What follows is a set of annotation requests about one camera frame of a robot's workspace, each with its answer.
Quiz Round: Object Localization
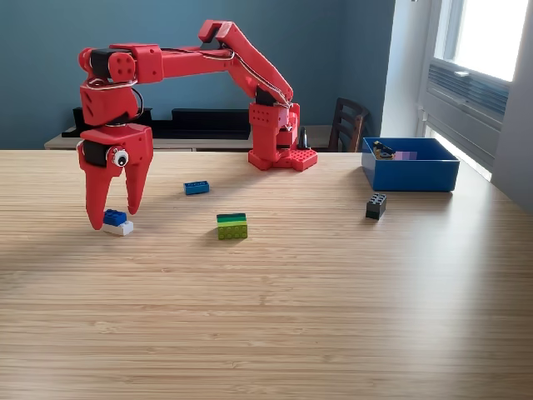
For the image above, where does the green brick stack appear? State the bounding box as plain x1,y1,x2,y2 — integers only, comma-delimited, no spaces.
216,212,249,241

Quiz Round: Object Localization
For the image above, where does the yellow toy digger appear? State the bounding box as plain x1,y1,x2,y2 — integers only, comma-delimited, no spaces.
372,140,396,162

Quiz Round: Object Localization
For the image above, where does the small blue brick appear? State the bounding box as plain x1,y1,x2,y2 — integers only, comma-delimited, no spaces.
183,179,211,196

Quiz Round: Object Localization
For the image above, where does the blue and white brick stack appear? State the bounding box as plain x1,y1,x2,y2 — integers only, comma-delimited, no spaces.
102,208,135,238

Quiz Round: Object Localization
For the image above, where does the dark wooden chair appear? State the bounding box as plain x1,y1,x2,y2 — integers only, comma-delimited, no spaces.
327,97,371,153

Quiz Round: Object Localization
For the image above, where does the grey radiator unit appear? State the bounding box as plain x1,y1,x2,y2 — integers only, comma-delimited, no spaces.
422,57,511,172

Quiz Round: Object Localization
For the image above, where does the blue plastic bin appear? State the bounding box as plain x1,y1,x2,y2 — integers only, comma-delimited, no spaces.
361,137,461,193

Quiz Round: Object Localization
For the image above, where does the black brick stack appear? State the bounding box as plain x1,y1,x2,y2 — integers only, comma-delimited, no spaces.
365,192,388,221

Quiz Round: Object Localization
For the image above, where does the bright window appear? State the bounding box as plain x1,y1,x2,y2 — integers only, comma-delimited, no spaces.
432,0,533,83

